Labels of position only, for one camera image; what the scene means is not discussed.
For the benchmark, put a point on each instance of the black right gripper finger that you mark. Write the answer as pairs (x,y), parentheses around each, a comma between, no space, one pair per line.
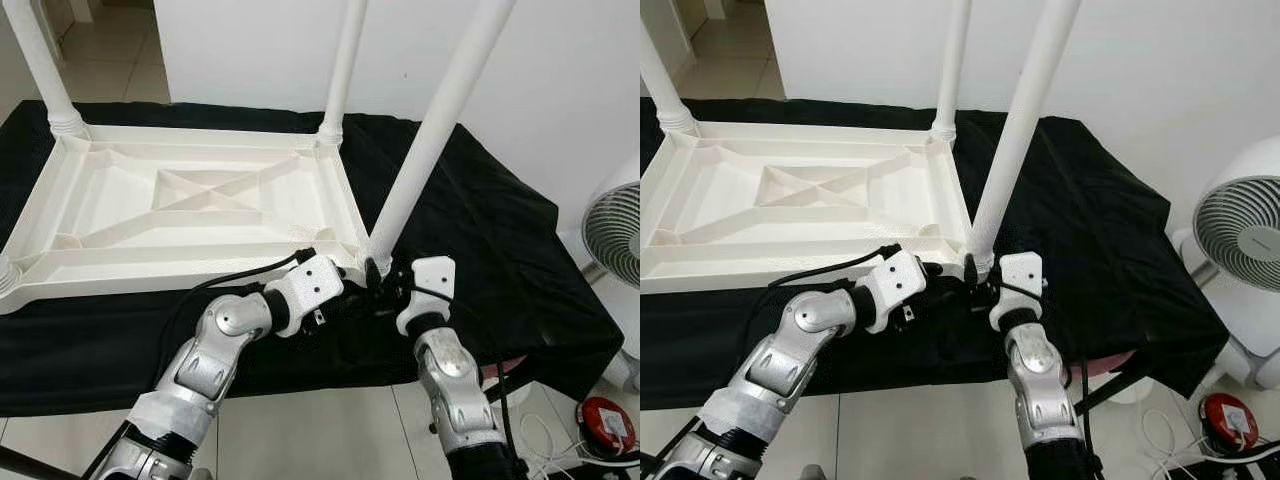
(970,270)
(373,274)

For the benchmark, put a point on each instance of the white round standing fan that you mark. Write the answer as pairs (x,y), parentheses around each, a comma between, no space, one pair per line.
(1245,230)
(615,235)

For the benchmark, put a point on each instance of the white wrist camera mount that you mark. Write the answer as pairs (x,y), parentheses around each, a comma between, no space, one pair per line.
(310,285)
(895,280)
(432,280)
(1020,278)

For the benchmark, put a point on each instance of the black metal rod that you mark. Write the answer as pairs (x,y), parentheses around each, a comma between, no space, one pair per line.
(35,462)

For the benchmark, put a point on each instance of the grey metal table leg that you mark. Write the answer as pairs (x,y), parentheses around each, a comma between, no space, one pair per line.
(1118,392)
(520,388)

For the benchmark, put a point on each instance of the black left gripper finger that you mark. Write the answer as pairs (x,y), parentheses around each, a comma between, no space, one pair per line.
(933,270)

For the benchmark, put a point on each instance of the white plastic table leg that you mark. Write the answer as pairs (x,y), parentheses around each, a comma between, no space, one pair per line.
(345,65)
(9,278)
(668,100)
(1025,110)
(952,65)
(45,70)
(440,110)

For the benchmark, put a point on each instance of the pink fabric item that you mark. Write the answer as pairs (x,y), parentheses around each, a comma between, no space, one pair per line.
(505,372)
(1112,364)

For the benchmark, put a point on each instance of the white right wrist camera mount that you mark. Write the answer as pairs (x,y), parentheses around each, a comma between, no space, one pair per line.
(1020,278)
(432,280)

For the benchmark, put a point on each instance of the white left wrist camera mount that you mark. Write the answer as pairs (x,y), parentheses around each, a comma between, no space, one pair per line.
(310,285)
(895,280)

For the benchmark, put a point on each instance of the white plastic children table top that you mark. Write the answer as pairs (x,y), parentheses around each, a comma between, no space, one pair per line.
(740,220)
(110,220)

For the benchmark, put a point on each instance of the white grey rounded appliance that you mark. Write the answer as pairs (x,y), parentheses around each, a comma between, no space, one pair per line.
(625,370)
(1250,340)

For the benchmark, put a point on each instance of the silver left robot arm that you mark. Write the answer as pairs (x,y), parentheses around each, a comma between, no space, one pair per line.
(215,350)
(795,345)

